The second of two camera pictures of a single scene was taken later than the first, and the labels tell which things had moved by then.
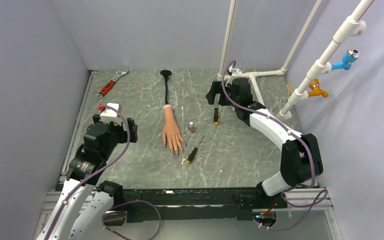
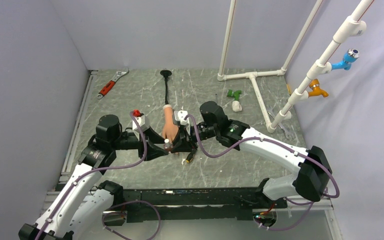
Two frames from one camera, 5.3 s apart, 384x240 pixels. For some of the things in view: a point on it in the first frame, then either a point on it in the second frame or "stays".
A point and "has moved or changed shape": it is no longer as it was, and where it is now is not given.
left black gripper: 123,133 to 153,151
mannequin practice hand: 170,131 stays
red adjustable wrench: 109,85 stays
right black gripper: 216,88 to 183,142
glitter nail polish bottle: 191,128 has moved or changed shape
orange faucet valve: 314,85 stays
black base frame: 141,205 stays
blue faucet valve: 350,56 stays
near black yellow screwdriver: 191,156 stays
